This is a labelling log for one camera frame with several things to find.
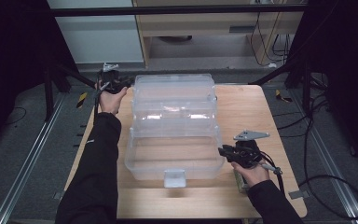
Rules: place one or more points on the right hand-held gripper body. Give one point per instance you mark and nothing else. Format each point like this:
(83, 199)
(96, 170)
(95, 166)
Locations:
(247, 154)

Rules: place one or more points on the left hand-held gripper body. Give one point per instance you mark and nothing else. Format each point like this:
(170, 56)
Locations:
(112, 79)

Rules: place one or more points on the green and white carton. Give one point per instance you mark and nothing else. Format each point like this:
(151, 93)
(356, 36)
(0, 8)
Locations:
(239, 182)

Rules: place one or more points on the clear plastic storage box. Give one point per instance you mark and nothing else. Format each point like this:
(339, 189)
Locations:
(174, 124)

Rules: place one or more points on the person's right hand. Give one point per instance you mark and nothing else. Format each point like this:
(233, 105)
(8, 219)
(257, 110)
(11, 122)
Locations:
(254, 175)

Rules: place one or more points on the person's left hand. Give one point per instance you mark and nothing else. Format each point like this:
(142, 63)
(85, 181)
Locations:
(110, 102)

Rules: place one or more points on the yellow black striped tape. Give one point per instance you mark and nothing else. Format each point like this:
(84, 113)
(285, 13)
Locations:
(282, 97)
(81, 100)

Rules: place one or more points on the white cabinet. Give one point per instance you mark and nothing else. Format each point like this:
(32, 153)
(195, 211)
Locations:
(99, 37)

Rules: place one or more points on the black metal stand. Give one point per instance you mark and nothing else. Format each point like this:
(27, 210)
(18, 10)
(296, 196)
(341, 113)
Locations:
(306, 87)
(48, 93)

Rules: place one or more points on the black horizontal bar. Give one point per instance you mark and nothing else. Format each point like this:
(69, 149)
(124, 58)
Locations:
(167, 11)

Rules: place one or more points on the light wooden desk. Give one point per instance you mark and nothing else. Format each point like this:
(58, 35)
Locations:
(199, 23)

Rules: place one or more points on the grey floor bracket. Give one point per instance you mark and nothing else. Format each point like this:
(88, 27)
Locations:
(299, 194)
(58, 195)

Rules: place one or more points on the metal floor rail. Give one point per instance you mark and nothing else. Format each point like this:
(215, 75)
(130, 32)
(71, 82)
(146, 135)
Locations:
(28, 161)
(332, 174)

